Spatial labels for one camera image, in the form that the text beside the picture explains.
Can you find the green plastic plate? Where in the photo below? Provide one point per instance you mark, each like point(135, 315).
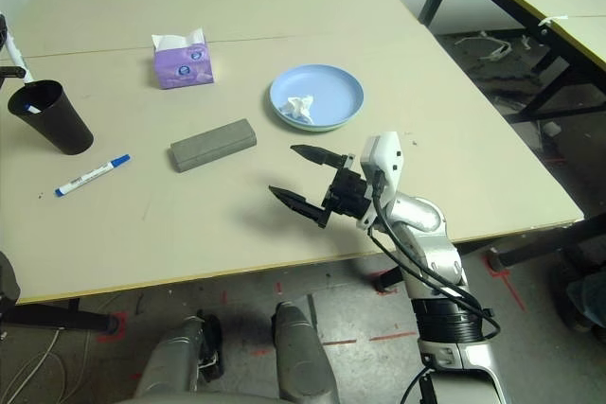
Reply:
point(312, 130)

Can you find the purple tissue pack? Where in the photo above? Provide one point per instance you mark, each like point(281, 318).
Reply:
point(184, 68)

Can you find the white tissue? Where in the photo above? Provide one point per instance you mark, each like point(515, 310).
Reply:
point(298, 106)

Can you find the grey right robot leg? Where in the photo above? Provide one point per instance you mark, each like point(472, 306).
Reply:
point(298, 352)

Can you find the blue plastic plate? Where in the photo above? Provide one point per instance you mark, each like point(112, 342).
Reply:
point(326, 92)

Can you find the white marker blue end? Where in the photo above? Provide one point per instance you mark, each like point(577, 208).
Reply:
point(32, 109)

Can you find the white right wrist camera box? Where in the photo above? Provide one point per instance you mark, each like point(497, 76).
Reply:
point(386, 158)

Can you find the small white cup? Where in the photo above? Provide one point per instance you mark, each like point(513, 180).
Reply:
point(550, 128)

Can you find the white zip tie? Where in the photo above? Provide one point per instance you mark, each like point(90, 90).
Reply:
point(554, 20)

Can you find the grey robot leg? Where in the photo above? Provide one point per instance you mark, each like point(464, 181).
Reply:
point(175, 352)
point(298, 352)

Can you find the black cap whiteboard marker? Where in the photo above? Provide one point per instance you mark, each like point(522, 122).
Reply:
point(16, 57)

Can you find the grey left robot leg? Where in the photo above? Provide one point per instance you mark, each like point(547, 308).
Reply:
point(175, 352)

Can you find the person leg blue jeans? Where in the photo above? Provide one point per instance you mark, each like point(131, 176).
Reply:
point(589, 297)

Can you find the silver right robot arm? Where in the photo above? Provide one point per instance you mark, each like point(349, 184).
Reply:
point(426, 243)

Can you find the black plastic cup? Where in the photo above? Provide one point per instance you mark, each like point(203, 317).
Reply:
point(66, 129)

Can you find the small white scrap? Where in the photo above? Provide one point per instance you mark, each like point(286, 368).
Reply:
point(526, 42)

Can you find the blue cap whiteboard marker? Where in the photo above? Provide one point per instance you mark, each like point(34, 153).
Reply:
point(90, 177)

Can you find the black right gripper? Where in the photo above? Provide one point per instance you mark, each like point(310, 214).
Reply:
point(348, 191)

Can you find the white plastic strip scrap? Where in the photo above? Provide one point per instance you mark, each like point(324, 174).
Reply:
point(497, 51)

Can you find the grey glasses case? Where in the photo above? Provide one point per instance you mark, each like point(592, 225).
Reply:
point(213, 146)

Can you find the black metal table leg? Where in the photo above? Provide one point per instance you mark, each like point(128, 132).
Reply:
point(544, 243)
point(388, 281)
point(57, 316)

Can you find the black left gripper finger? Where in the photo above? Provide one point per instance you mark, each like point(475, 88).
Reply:
point(12, 72)

